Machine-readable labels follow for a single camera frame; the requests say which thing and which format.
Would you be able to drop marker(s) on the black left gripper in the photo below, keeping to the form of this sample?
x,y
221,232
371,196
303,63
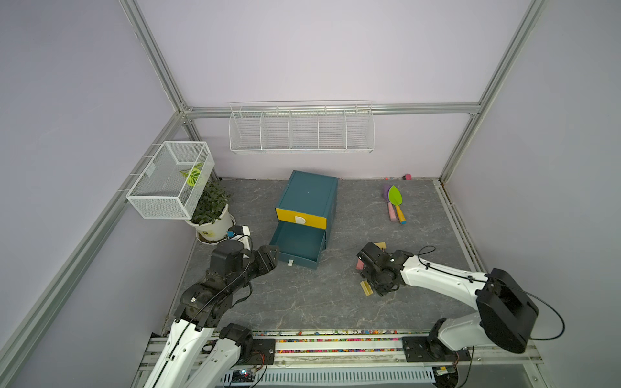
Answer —
x,y
265,260

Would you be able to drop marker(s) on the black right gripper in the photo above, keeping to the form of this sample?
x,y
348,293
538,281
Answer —
x,y
378,288

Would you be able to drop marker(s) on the teal drawer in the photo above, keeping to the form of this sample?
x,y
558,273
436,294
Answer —
x,y
299,245

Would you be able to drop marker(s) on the yellow top drawer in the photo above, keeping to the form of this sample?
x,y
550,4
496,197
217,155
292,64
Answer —
x,y
303,219

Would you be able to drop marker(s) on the teal drawer cabinet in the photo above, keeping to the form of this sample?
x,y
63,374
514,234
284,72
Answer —
x,y
311,193

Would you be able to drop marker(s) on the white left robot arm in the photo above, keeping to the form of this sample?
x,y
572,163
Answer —
x,y
234,263

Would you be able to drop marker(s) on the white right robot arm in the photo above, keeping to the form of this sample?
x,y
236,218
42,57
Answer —
x,y
504,314

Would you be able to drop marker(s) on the white flower pot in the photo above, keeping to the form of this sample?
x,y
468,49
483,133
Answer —
x,y
216,229

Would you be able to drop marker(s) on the white pot saucer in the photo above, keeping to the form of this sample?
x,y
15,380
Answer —
x,y
201,238

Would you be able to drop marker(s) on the purple toy shovel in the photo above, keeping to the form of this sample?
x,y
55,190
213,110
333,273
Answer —
x,y
391,209

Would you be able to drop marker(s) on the green toy shovel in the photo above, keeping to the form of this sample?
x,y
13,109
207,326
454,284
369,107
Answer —
x,y
396,199

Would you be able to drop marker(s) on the green potted plant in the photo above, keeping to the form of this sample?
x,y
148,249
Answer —
x,y
211,204

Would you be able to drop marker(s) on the green toy in basket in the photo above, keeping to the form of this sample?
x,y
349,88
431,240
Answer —
x,y
192,175

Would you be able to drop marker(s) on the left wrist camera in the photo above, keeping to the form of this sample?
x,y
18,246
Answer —
x,y
241,234

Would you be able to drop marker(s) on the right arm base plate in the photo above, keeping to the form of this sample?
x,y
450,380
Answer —
x,y
419,349

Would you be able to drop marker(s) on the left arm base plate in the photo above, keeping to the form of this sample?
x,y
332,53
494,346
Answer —
x,y
259,352

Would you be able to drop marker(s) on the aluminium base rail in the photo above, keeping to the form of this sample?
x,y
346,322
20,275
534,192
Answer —
x,y
354,358

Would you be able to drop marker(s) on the white wire basket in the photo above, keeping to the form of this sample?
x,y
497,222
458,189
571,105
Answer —
x,y
160,192

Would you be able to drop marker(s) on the long white wire shelf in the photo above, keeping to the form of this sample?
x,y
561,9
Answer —
x,y
302,127

